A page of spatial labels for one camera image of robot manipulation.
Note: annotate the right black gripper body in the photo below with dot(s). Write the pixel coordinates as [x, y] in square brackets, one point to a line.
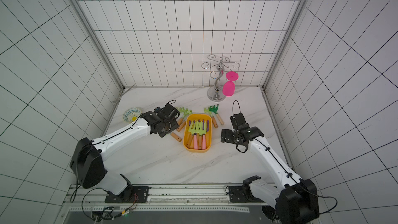
[238, 124]

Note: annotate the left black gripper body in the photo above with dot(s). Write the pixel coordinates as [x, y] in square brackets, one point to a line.
[170, 125]

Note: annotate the light green fork wooden handle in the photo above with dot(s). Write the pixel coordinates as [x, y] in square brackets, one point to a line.
[191, 135]

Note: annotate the yellow plastic storage box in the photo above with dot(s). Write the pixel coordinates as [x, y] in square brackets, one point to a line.
[195, 117]

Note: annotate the purple rake pink handle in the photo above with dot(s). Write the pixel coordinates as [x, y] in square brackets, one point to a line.
[202, 132]
[195, 138]

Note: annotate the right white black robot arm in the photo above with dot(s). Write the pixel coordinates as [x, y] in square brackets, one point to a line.
[292, 199]

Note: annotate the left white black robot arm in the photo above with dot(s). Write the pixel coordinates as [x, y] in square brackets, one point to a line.
[87, 162]

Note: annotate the light green leaf rake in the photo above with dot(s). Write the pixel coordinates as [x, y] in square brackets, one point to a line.
[182, 125]
[184, 112]

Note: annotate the dark green claw rake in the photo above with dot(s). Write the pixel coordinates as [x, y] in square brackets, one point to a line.
[214, 109]

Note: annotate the patterned small bowl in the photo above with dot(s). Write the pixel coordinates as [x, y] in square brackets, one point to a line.
[132, 114]

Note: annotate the pink plastic wine glass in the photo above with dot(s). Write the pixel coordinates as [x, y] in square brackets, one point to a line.
[229, 86]

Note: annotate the silver metal glass rack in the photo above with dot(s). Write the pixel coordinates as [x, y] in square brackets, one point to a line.
[214, 93]

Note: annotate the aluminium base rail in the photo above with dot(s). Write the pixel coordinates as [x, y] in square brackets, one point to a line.
[165, 204]

